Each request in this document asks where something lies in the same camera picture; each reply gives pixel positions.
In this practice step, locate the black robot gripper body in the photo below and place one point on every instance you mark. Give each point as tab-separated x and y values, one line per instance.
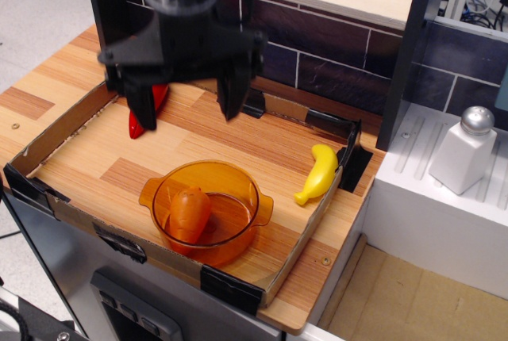
186	40

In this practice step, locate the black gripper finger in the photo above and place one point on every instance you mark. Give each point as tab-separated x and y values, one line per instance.
140	98
233	83

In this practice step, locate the orange toy carrot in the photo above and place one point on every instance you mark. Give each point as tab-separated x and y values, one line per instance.
189	213

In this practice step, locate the transparent orange plastic pot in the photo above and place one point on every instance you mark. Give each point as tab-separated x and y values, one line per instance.
238	209

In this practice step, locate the cardboard fence with black tape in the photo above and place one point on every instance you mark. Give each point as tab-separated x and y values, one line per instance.
95	176

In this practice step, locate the red toy chili pepper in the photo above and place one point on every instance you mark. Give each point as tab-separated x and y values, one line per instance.
160	93

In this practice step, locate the yellow toy banana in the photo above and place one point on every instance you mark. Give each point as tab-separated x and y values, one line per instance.
321	175

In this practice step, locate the silver toy oven front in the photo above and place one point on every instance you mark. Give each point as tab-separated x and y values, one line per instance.
113	297

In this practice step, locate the white salt shaker silver cap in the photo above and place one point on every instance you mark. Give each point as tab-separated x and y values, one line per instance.
462	158

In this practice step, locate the dark grey vertical post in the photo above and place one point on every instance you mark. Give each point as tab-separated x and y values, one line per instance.
410	55

